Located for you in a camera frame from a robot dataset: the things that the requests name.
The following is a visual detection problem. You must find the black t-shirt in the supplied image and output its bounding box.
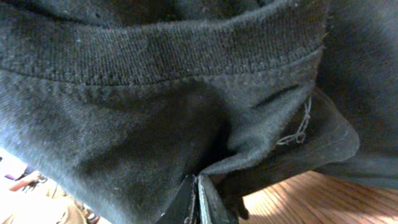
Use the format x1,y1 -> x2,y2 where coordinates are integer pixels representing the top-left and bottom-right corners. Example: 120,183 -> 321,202
1,0 -> 397,223

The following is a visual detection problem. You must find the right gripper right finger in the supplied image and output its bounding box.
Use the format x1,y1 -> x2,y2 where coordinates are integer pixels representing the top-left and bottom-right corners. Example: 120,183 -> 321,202
198,175 -> 239,224

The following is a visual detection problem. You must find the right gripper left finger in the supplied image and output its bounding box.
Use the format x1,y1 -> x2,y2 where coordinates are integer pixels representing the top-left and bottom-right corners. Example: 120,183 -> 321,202
155,175 -> 197,224

